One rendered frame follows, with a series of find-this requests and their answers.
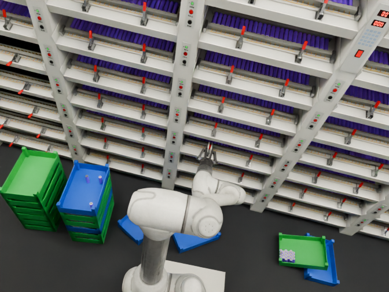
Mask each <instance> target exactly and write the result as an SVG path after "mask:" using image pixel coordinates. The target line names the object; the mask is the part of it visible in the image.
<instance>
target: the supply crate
mask: <svg viewBox="0 0 389 292"><path fill-rule="evenodd" d="M109 173H110V170H109V164H105V166H100V165H91V164H85V163H79V162H78V160H74V166H73V169H72V171H71V174H70V176H69V179H68V181H67V184H66V186H65V188H64V191H63V194H62V196H61V198H60V201H59V202H57V204H56V206H57V208H58V210H59V212H61V213H71V214H81V215H87V216H97V213H98V209H99V206H100V203H101V199H102V196H103V193H104V190H105V186H106V184H107V180H108V176H109ZM85 175H88V176H89V180H90V182H89V183H87V182H86V178H85ZM99 176H102V182H103V183H102V184H100V182H99V178H98V177H99ZM90 202H92V203H93V206H92V207H91V208H90V205H89V203H90Z"/></svg>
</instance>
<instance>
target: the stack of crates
mask: <svg viewBox="0 0 389 292"><path fill-rule="evenodd" d="M21 150H22V153H21V155H20V157H19V158H18V160H17V162H16V164H15V165H14V167H13V169H12V171H11V172H10V174H9V175H8V177H7V179H6V181H5V182H4V184H3V186H2V187H0V194H1V196H2V197H3V198H4V200H5V201H6V203H7V204H8V205H9V207H10V208H11V210H12V211H13V212H14V214H15V215H16V217H17V218H18V219H19V221H20V222H21V223H22V225H23V227H24V228H25V229H35V230H41V231H52V232H57V229H58V226H59V224H60V221H61V219H62V217H61V215H60V212H59V210H58V208H57V206H56V204H57V202H59V201H60V198H61V196H62V194H63V191H64V188H65V186H66V184H67V178H66V175H65V173H64V169H63V166H62V164H61V161H60V158H59V155H58V152H57V151H53V153H50V152H42V151H33V150H28V149H27V148H26V147H22V149H21Z"/></svg>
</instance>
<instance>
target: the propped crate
mask: <svg viewBox="0 0 389 292"><path fill-rule="evenodd" d="M280 249H282V250H283V251H285V250H287V251H290V250H292V252H293V251H294V252H295V263H291V262H282V258H280ZM279 265H282V266H288V267H298V268H309V269H319V270H325V271H327V270H328V260H327V254H326V244H325V236H322V237H321V238H320V237H312V236H298V235H283V234H282V233H279Z"/></svg>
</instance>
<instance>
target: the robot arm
mask: <svg viewBox="0 0 389 292"><path fill-rule="evenodd" d="M212 145H213V143H212V144H211V148H210V157H209V158H207V152H208V149H209V146H210V142H209V143H208V146H207V145H206V148H205V149H204V148H203V149H202V150H201V152H200V154H199V156H197V158H196V160H198V161H199V162H200V165H199V167H198V168H197V172H196V175H195V177H194V179H193V182H192V196H191V195H187V194H183V193H180V192H177V191H172V190H169V189H161V188H144V189H139V190H137V191H135V192H134V193H133V195H132V197H131V200H130V203H129V207H128V210H127V215H128V217H129V220H130V221H131V222H132V223H134V224H135V225H138V226H139V227H140V229H141V230H142V232H143V234H144V238H143V244H142V258H141V264H140V265H139V266H138V267H133V268H131V269H129V270H128V271H127V272H126V274H125V276H124V279H123V284H122V292H206V290H205V285H204V283H203V281H202V280H201V279H200V278H199V277H198V276H197V275H195V274H192V273H169V272H166V269H165V267H164V264H165V260H166V255H167V250H168V245H169V241H170V236H172V235H173V234H174V233H182V234H187V235H193V236H198V237H200V238H204V239H208V238H212V237H214V236H215V235H216V234H217V233H218V232H219V231H220V229H221V226H222V223H223V214H222V210H221V208H220V206H227V205H240V204H242V203H244V201H245V199H246V193H245V191H244V190H243V189H242V187H240V186H238V185H236V184H232V183H230V182H227V181H221V180H217V179H216V178H213V177H212V166H213V165H217V164H218V161H217V159H216V151H214V147H212ZM203 152H205V153H204V158H202V159H200V158H201V156H202V154H203ZM212 154H213V156H214V162H213V161H212V160H211V157H212Z"/></svg>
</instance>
